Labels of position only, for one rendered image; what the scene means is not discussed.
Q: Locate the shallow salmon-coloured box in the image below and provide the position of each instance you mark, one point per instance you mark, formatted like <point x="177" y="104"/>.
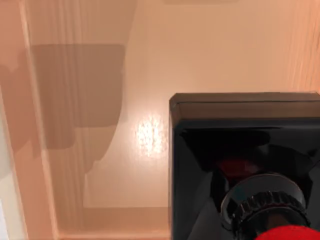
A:
<point x="190" y="50"/>

